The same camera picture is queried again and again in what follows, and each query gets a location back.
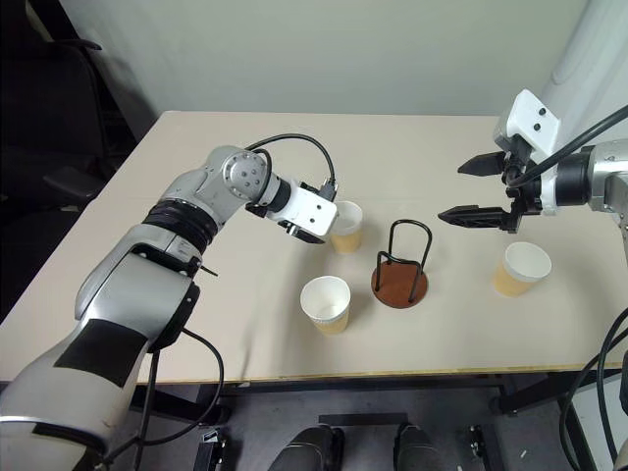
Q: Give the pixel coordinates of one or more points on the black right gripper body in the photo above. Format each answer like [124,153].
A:
[516,169]

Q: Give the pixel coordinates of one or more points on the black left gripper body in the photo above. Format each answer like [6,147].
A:
[305,235]

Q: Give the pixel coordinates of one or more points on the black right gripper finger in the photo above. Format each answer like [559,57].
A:
[473,215]
[481,164]

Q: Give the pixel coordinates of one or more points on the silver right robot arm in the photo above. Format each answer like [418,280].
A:
[606,176]

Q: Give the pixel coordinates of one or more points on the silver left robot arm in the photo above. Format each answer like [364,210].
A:
[147,279]

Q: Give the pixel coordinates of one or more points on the tan paper cup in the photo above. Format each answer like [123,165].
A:
[326,304]
[520,272]
[349,238]

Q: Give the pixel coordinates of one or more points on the white panel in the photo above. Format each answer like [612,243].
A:
[579,54]

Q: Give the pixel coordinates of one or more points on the dark rounded shape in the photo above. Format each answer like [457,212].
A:
[419,449]
[306,449]

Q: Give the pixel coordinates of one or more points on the black office chair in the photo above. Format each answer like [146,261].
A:
[54,122]

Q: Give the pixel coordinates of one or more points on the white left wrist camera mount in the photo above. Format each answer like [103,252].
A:
[314,211]

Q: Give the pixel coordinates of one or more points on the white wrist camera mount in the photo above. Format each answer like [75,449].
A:
[314,211]
[532,115]

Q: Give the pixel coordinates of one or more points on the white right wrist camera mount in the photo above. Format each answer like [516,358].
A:
[532,115]

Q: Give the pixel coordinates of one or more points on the black metal table frame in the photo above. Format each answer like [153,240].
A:
[368,382]

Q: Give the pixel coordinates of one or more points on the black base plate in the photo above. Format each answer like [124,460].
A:
[363,420]

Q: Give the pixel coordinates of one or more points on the black caster bracket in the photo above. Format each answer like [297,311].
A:
[213,446]
[481,441]

